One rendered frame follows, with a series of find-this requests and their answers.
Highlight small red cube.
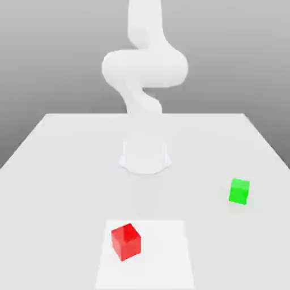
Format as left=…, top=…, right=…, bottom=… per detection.
left=110, top=223, right=142, bottom=262

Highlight small green cube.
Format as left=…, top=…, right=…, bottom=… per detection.
left=228, top=178, right=250, bottom=206

